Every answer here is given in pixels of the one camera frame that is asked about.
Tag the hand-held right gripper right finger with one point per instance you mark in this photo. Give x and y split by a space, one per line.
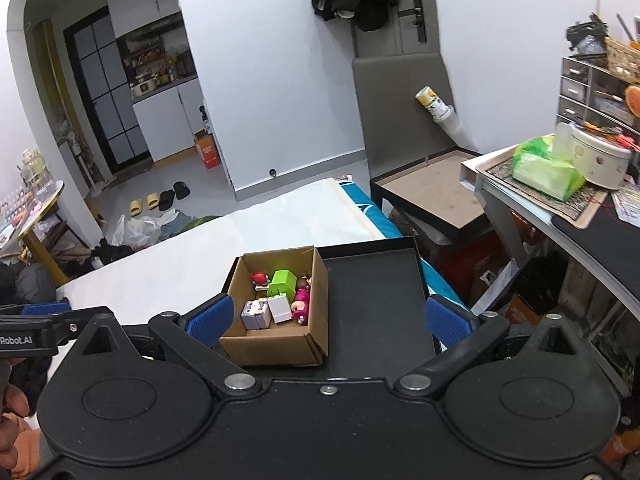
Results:
447 325

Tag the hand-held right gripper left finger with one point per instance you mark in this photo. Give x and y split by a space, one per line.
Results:
210 317

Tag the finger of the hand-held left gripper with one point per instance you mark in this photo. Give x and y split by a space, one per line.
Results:
70 327
45 309

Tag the lavender charger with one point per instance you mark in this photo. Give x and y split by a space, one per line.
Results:
252 316

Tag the red blue figurine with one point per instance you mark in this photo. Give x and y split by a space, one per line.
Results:
259 279

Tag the brown cardboard box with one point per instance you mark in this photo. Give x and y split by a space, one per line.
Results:
270 350

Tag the white charger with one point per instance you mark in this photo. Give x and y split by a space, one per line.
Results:
280 308

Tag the black tray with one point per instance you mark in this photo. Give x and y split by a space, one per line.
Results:
375 310

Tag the green charger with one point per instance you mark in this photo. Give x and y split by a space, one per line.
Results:
282 282

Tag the pink figurine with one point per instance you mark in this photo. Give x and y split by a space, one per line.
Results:
301 305

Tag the brown-haired figurine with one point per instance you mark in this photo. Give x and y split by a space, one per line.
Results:
305 282

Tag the person's left hand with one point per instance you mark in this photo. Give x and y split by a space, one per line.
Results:
12 405

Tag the dark clothes pile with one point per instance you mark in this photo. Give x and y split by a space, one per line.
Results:
30 280

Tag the small brown carton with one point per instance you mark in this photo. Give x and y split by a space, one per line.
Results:
520 310

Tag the black bag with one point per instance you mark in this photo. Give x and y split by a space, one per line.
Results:
542 280

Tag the round table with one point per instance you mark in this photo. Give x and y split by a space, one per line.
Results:
47 200

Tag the white plastic bag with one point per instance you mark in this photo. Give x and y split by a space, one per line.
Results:
135 232

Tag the white metal desk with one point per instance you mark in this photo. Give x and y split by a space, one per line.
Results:
500 220

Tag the black slipper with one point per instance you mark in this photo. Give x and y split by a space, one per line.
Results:
182 190
166 199

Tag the red basket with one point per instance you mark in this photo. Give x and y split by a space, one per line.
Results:
530 230

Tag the yellow slipper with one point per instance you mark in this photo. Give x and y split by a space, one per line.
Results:
152 202
135 208

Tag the glass jar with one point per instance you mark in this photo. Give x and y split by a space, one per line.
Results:
36 175

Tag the blue cartoon bed sheet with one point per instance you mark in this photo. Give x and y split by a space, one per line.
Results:
370 210

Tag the black side table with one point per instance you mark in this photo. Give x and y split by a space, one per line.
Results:
430 185

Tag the orange box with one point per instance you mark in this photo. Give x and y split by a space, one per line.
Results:
207 152

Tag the green tissue pack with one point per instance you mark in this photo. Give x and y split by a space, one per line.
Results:
545 175

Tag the black desk mat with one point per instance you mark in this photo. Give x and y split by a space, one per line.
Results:
605 240

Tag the patterned mat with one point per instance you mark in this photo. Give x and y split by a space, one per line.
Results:
585 207

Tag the white base cabinet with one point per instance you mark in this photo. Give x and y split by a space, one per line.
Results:
160 125

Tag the grey chair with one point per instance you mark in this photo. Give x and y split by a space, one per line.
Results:
400 120

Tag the printed paper sheet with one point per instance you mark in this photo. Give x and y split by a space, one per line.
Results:
627 205

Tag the black framed glass door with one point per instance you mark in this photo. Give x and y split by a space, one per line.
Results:
107 100

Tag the yellow white tube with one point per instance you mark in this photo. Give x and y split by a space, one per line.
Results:
435 102

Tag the white rice cooker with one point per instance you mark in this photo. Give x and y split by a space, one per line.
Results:
600 160

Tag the row of kitchen bottles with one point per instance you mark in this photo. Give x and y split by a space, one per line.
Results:
165 67

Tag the grey drawer organizer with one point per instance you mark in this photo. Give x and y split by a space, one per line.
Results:
575 90

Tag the grey door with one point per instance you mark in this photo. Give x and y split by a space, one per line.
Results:
400 42

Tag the wicker basket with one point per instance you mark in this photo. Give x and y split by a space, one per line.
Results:
625 60

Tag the dark ornament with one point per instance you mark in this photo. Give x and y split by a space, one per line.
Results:
585 32

